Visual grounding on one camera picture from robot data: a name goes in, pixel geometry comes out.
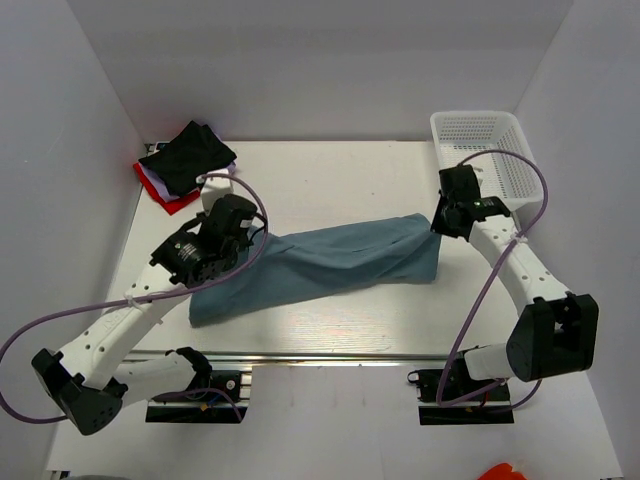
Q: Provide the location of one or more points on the orange object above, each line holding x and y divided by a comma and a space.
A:
502, 471

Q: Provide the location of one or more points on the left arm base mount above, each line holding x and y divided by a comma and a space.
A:
221, 399

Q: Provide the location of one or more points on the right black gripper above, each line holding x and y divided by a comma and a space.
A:
438, 225

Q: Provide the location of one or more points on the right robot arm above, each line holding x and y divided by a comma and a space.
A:
555, 333

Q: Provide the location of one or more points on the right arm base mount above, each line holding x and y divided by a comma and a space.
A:
492, 406

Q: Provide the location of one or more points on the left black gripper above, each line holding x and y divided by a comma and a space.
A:
202, 216

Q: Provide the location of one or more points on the black folded t-shirt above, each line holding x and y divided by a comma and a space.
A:
196, 150

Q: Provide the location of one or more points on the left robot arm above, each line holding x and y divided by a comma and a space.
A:
87, 377

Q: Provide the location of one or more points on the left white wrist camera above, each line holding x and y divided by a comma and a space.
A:
215, 188

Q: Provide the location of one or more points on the white plastic basket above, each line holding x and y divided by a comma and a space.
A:
492, 143

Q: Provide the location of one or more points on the red folded t-shirt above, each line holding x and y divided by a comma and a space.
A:
171, 207

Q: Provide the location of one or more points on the teal blue t-shirt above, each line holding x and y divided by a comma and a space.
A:
309, 265

